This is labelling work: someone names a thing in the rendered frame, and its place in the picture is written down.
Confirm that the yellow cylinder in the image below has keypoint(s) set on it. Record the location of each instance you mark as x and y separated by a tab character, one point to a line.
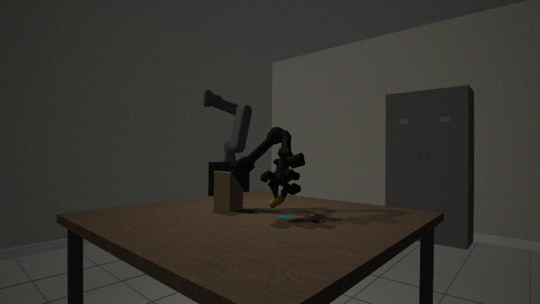
275	202

